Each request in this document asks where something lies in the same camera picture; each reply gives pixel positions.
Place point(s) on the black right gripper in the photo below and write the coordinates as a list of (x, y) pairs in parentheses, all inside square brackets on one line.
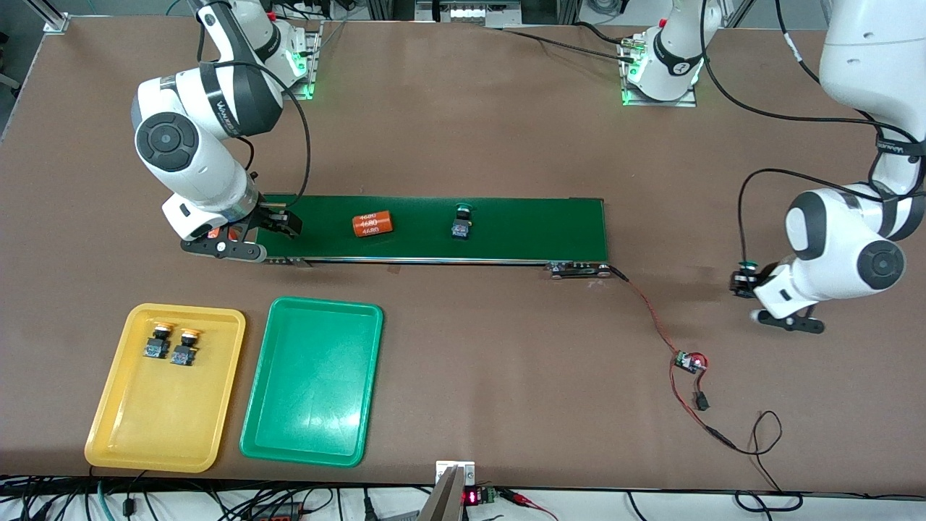
[(268, 214)]

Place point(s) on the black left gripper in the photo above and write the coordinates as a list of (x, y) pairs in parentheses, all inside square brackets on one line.
[(741, 282)]

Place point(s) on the green push button switch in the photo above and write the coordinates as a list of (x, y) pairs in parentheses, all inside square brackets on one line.
[(744, 284), (461, 230)]

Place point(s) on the yellow push button switch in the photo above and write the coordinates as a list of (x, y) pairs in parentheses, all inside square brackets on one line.
[(182, 354), (153, 349)]

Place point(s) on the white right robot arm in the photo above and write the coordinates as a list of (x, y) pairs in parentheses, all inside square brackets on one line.
[(210, 174)]

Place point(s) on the small green circuit board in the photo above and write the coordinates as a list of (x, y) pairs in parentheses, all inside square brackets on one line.
[(687, 360)]

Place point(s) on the green plastic tray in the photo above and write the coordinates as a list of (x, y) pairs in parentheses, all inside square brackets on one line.
[(311, 383)]

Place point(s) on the yellow plastic tray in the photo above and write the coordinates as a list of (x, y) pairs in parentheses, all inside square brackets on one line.
[(166, 420)]

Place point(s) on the green conveyor belt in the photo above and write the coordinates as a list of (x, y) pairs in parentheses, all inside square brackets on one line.
[(521, 228)]

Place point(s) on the orange black power strip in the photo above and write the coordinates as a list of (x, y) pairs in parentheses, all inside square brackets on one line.
[(275, 514)]

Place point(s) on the grey lit control box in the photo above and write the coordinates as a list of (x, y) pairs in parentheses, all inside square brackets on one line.
[(470, 13)]

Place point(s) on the red clip lead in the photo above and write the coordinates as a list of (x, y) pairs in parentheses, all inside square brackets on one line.
[(517, 498)]

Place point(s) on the red digit display module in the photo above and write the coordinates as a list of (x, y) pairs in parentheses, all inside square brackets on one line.
[(472, 497)]

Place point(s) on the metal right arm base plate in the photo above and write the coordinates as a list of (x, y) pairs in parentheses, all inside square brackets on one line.
[(312, 69)]

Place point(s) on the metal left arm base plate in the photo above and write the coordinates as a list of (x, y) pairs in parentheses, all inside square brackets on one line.
[(658, 103)]

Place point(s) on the aluminium frame profile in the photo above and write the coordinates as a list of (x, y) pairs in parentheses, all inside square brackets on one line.
[(56, 22)]

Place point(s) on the small metal table bracket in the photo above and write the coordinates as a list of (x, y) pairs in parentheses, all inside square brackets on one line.
[(466, 470)]

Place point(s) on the grey tapered camera post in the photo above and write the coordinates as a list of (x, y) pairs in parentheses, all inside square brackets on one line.
[(445, 503)]

